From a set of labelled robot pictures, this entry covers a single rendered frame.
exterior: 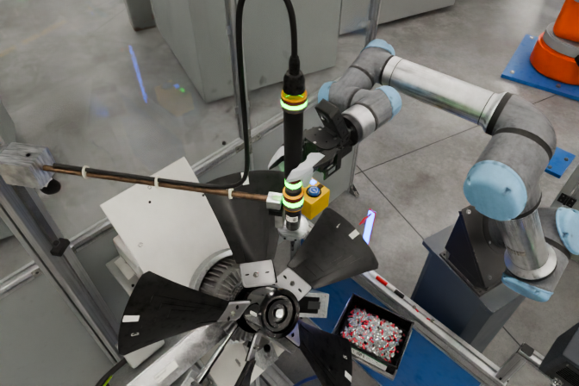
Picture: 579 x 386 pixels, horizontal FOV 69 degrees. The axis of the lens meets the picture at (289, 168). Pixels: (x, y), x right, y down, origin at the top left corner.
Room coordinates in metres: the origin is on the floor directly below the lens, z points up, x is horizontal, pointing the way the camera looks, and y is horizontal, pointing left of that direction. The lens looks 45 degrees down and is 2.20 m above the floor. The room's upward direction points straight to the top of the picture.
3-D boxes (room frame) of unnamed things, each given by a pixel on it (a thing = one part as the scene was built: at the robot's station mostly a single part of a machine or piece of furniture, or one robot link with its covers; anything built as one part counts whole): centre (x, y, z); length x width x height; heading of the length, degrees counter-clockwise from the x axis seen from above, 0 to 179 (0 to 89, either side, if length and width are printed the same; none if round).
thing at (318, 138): (0.66, -0.08, 1.61); 0.12 x 0.08 x 0.09; 135
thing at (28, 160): (0.70, 0.61, 1.52); 0.10 x 0.07 x 0.09; 80
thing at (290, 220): (0.58, -0.01, 1.63); 0.04 x 0.04 x 0.46
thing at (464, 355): (0.77, -0.33, 0.82); 0.90 x 0.04 x 0.08; 45
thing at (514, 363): (0.46, -0.64, 0.96); 0.03 x 0.03 x 0.20; 45
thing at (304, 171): (0.57, -0.03, 1.61); 0.09 x 0.03 x 0.06; 145
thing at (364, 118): (0.72, -0.14, 1.62); 0.08 x 0.05 x 0.08; 45
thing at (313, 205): (1.05, -0.06, 1.02); 0.16 x 0.10 x 0.11; 45
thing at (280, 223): (0.59, 0.00, 1.48); 0.09 x 0.07 x 0.10; 80
